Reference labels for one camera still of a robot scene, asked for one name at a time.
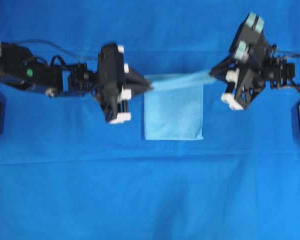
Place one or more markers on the light blue towel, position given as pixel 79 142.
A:
pixel 173 109

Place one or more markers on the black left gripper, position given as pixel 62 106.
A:
pixel 111 80

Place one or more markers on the dark blue table cloth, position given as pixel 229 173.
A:
pixel 65 174

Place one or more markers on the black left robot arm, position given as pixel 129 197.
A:
pixel 22 70

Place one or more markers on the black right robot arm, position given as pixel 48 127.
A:
pixel 278 71

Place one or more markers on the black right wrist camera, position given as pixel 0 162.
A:
pixel 249 45

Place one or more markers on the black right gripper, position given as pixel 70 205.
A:
pixel 244 82

